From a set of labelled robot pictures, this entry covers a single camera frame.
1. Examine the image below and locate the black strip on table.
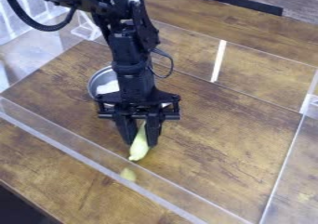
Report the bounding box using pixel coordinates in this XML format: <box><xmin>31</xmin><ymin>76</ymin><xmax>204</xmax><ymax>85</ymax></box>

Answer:
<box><xmin>214</xmin><ymin>0</ymin><xmax>283</xmax><ymax>16</ymax></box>

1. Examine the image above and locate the white red mushroom toy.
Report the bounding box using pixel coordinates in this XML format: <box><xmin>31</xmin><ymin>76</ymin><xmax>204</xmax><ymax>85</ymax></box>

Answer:
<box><xmin>96</xmin><ymin>80</ymin><xmax>119</xmax><ymax>95</ymax></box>

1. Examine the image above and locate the small silver metal pot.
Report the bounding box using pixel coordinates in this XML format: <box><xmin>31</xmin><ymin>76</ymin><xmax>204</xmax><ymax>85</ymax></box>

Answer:
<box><xmin>87</xmin><ymin>66</ymin><xmax>117</xmax><ymax>99</ymax></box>

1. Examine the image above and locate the green handled metal spoon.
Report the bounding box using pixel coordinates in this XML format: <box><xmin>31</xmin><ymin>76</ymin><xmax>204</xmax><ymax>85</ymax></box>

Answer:
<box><xmin>128</xmin><ymin>123</ymin><xmax>150</xmax><ymax>162</ymax></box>

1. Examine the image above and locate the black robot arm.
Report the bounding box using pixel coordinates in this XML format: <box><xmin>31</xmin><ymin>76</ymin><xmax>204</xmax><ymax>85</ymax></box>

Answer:
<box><xmin>45</xmin><ymin>0</ymin><xmax>180</xmax><ymax>146</ymax></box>

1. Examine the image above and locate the clear acrylic enclosure wall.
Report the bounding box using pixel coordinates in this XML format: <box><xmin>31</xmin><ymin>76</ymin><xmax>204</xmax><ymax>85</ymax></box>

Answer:
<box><xmin>0</xmin><ymin>97</ymin><xmax>252</xmax><ymax>224</ymax></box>

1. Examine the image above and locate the clear acrylic bracket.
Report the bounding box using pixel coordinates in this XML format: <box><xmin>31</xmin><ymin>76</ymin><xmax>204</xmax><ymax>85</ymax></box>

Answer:
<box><xmin>71</xmin><ymin>11</ymin><xmax>101</xmax><ymax>41</ymax></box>

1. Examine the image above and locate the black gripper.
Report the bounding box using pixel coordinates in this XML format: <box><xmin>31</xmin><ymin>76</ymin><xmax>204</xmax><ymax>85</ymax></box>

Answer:
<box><xmin>95</xmin><ymin>66</ymin><xmax>180</xmax><ymax>147</ymax></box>

